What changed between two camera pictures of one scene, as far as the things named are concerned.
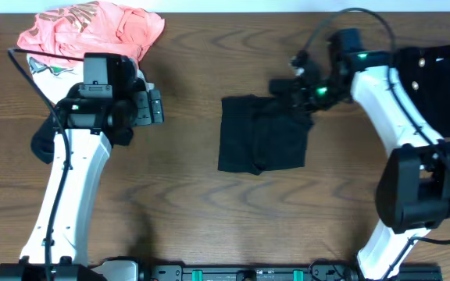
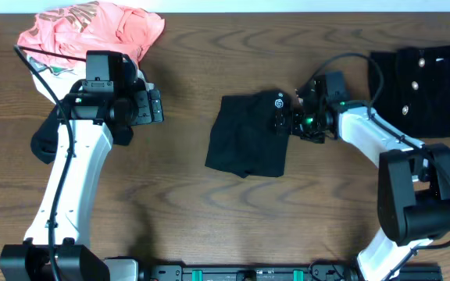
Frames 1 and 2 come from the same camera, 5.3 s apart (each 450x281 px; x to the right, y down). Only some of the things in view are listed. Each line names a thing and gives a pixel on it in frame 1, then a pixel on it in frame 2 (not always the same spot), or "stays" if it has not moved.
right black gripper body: x=319 y=94 → x=297 y=120
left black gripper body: x=153 y=105 stays
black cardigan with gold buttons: x=442 y=79 stays
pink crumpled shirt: x=92 y=27 stays
